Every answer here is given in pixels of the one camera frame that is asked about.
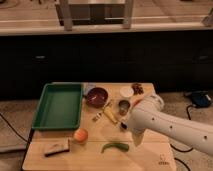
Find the orange plate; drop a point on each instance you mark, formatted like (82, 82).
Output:
(136, 102)

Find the brown dried food cluster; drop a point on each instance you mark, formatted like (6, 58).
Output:
(137, 88)

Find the small metal cup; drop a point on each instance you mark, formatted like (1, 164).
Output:
(124, 106)

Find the green plastic tray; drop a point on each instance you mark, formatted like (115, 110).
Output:
(59, 107)

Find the orange peach fruit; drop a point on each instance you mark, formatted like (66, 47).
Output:
(80, 135)

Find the blue device on floor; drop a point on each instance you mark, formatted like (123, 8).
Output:
(199, 99)

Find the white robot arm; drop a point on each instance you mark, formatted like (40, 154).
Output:
(148, 114)

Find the dark red bowl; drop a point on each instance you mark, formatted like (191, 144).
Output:
(97, 97)

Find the white stool frame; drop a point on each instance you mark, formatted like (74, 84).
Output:
(94, 12)

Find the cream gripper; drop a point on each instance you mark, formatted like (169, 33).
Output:
(137, 138)

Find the wooden block brush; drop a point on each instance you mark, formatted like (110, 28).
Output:
(56, 147)

